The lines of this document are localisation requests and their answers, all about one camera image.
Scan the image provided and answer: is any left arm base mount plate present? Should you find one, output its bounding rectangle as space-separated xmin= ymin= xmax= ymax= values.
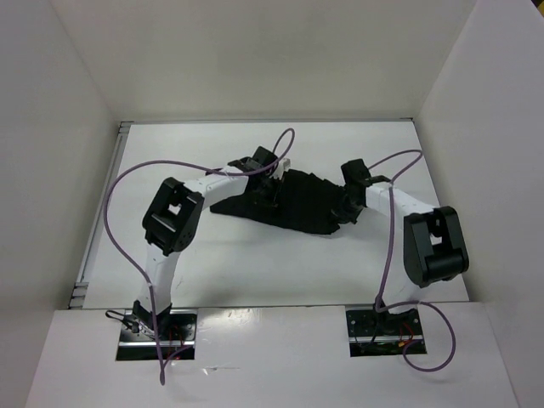
xmin=116 ymin=309 xmax=197 ymax=347

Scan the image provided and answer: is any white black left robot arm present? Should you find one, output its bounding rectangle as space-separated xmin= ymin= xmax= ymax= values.
xmin=133 ymin=146 xmax=281 ymax=340

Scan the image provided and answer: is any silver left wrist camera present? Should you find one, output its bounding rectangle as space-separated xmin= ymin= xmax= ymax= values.
xmin=270 ymin=157 xmax=291 ymax=179

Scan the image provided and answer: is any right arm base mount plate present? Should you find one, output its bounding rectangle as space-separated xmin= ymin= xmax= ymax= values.
xmin=345 ymin=309 xmax=423 ymax=343

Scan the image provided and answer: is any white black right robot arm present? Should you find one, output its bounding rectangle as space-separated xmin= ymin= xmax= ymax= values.
xmin=333 ymin=159 xmax=469 ymax=334

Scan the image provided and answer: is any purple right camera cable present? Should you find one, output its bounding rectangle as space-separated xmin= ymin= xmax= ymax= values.
xmin=368 ymin=149 xmax=460 ymax=373

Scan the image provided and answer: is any black pleated skirt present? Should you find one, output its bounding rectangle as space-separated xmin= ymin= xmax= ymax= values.
xmin=210 ymin=170 xmax=345 ymax=235

